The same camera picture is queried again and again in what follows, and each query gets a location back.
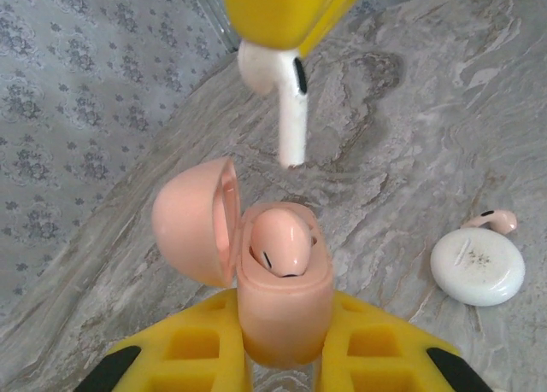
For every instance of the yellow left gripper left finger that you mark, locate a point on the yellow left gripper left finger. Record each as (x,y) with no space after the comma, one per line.
(171,379)

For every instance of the aluminium corner post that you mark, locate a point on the aluminium corner post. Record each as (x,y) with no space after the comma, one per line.
(224,25)

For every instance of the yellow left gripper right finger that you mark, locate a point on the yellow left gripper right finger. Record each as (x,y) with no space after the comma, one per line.
(410,358)

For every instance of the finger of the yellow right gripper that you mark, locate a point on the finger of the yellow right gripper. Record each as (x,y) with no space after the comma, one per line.
(278,12)

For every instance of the white round charging case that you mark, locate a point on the white round charging case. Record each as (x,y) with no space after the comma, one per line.
(478,268)

